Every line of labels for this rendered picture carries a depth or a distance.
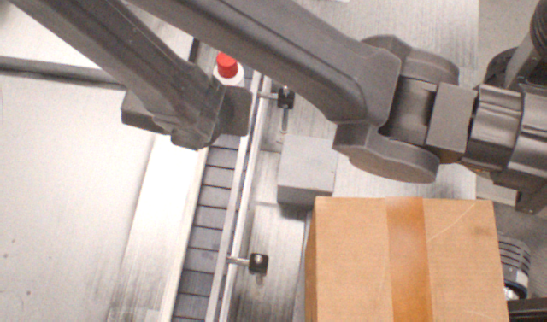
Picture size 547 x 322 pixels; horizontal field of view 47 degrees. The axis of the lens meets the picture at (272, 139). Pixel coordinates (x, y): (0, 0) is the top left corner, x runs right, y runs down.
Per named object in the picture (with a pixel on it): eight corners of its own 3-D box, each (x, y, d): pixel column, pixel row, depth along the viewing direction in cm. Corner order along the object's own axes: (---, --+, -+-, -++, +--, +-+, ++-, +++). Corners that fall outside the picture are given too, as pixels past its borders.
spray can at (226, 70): (221, 104, 119) (213, 42, 100) (249, 108, 118) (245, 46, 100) (216, 129, 116) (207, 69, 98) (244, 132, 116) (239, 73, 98)
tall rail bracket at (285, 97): (255, 119, 123) (255, 74, 108) (292, 124, 123) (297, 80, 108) (253, 133, 122) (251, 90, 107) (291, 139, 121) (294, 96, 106)
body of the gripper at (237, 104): (184, 80, 90) (170, 89, 83) (254, 90, 89) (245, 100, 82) (180, 124, 92) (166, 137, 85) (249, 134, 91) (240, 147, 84)
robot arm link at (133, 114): (196, 145, 71) (217, 75, 73) (99, 119, 72) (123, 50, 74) (205, 165, 83) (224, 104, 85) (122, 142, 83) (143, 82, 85)
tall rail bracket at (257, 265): (227, 269, 110) (221, 242, 95) (269, 276, 110) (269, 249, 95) (224, 287, 109) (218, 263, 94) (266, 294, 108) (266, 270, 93)
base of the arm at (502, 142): (531, 219, 56) (595, 164, 45) (440, 195, 57) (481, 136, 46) (540, 135, 59) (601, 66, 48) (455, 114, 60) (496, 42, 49)
